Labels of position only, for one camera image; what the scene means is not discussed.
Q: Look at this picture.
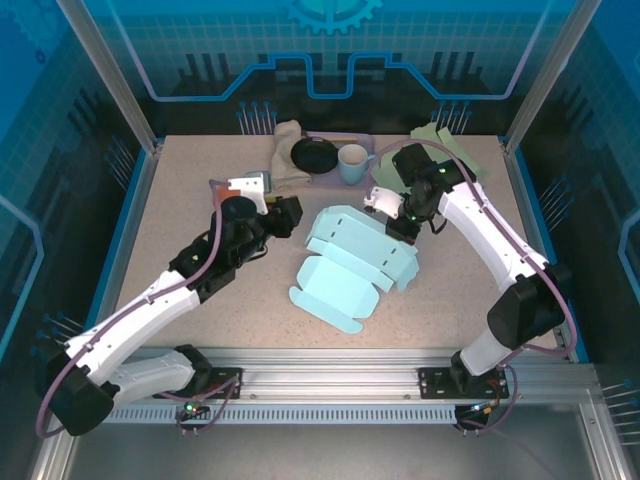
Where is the light blue paper box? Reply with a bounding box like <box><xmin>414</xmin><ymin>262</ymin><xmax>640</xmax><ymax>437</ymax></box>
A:
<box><xmin>288</xmin><ymin>204</ymin><xmax>419</xmax><ymax>336</ymax></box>

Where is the long aluminium frame rail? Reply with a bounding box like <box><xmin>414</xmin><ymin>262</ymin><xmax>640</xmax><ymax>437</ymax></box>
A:
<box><xmin>112</xmin><ymin>346</ymin><xmax>601</xmax><ymax>407</ymax></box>

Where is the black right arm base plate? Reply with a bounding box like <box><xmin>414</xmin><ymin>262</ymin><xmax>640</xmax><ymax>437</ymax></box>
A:
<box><xmin>418</xmin><ymin>367</ymin><xmax>512</xmax><ymax>401</ymax></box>

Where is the beige cloth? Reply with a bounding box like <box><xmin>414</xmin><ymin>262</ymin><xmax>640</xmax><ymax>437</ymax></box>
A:
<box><xmin>269</xmin><ymin>119</ymin><xmax>315</xmax><ymax>193</ymax></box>

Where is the aluminium side rail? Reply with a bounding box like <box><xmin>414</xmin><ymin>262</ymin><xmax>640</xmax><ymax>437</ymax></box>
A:
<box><xmin>501</xmin><ymin>137</ymin><xmax>577</xmax><ymax>364</ymax></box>
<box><xmin>92</xmin><ymin>139</ymin><xmax>164</xmax><ymax>331</ymax></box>

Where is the light green paper box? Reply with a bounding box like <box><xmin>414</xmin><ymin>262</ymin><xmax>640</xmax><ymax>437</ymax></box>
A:
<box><xmin>371</xmin><ymin>124</ymin><xmax>490</xmax><ymax>194</ymax></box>

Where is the aluminium frame post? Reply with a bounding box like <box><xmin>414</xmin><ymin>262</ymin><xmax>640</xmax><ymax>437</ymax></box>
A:
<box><xmin>54</xmin><ymin>0</ymin><xmax>164</xmax><ymax>154</ymax></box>
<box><xmin>504</xmin><ymin>0</ymin><xmax>594</xmax><ymax>154</ymax></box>

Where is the light blue mug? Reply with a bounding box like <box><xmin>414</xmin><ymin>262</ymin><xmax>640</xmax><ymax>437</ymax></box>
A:
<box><xmin>337</xmin><ymin>143</ymin><xmax>377</xmax><ymax>185</ymax></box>

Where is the lavender tray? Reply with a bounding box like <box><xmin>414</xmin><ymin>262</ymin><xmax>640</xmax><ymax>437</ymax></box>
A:
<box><xmin>299</xmin><ymin>130</ymin><xmax>377</xmax><ymax>189</ymax></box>

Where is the small LED circuit board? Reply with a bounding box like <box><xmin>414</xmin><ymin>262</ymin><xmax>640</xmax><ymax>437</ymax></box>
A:
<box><xmin>177</xmin><ymin>399</ymin><xmax>209</xmax><ymax>420</ymax></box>
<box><xmin>467</xmin><ymin>399</ymin><xmax>504</xmax><ymax>419</ymax></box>

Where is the black round pan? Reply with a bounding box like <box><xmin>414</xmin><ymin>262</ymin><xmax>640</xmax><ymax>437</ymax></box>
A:
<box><xmin>290</xmin><ymin>138</ymin><xmax>339</xmax><ymax>175</ymax></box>

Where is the white slotted cable duct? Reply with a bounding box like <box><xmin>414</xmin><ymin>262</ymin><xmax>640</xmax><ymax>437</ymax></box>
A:
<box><xmin>107</xmin><ymin>405</ymin><xmax>459</xmax><ymax>426</ymax></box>

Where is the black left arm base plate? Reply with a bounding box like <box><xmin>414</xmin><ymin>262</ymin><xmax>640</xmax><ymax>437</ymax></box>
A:
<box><xmin>197</xmin><ymin>367</ymin><xmax>245</xmax><ymax>401</ymax></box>

